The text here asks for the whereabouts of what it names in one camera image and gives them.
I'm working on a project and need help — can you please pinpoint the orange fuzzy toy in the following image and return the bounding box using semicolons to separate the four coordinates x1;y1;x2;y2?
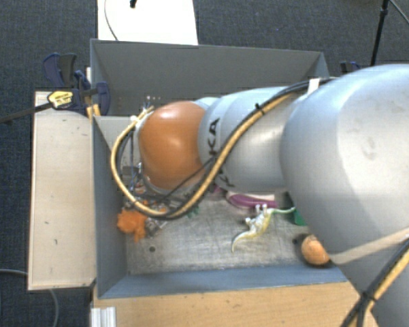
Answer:
116;205;150;244

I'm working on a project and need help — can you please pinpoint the grey metal bin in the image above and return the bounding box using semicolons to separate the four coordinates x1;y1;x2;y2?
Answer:
89;38;348;300

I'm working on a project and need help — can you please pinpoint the pale wood flat board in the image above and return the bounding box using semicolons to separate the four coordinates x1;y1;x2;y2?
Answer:
27;91;97;291

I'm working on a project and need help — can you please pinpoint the white and yellow toy dinosaur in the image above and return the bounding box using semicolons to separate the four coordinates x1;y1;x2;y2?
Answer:
231;204;297;253

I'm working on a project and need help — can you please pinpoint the green plastic toy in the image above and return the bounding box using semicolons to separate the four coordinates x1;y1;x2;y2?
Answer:
284;191;308;227

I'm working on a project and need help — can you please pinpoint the orange round fruit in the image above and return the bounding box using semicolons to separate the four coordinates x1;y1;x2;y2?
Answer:
300;234;331;268

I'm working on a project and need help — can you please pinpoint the purple ring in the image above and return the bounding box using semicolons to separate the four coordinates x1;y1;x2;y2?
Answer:
225;190;279;211

